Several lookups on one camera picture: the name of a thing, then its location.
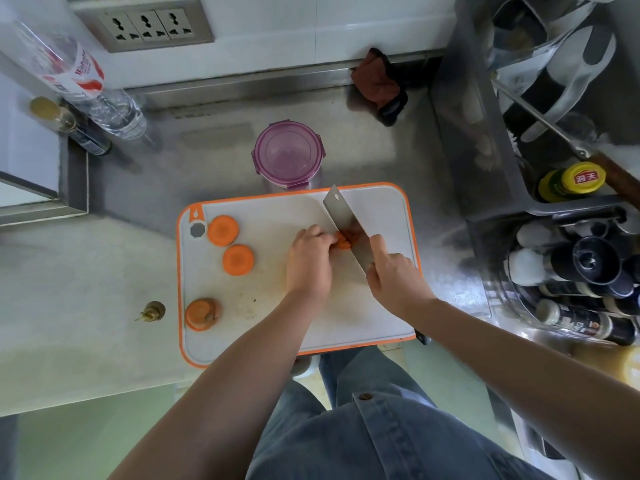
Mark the person's left hand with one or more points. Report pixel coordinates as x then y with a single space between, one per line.
310 267

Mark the person's right hand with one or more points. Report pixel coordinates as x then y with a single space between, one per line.
400 284

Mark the brown-centred carrot end slice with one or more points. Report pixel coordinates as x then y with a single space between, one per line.
204 312

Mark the purple lidded container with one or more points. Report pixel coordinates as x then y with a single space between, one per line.
287 152

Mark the brown carrot top stub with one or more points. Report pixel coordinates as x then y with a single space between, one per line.
151 311

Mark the person's left forearm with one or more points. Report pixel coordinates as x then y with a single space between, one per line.
220 409

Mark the person's right forearm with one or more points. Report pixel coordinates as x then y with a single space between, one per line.
540 384

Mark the white orange-rimmed cutting board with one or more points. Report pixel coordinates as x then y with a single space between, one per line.
380 209

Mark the white waste bin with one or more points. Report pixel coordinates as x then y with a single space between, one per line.
305 367

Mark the blue denim trousers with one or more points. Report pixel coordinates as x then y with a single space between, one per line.
350 374

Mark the clear round basin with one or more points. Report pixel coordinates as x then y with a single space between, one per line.
515 304

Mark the pale green cabinet front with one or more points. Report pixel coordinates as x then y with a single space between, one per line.
450 394
90 439

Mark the blue denim shirt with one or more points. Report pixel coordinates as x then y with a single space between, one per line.
410 444

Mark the group of seasoning bottles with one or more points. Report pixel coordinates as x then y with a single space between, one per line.
595 259

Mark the dark red cloth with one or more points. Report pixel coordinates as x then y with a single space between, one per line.
372 77

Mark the yellow-capped sauce bottle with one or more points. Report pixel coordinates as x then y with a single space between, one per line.
582 177

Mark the clear plastic water bottle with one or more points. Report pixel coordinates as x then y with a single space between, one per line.
120 114

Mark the small gold-capped bottle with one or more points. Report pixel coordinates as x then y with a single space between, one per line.
92 142

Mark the white and black bag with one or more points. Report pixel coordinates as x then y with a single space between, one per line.
570 74

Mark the grey wall socket panel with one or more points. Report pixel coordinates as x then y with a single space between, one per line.
140 24

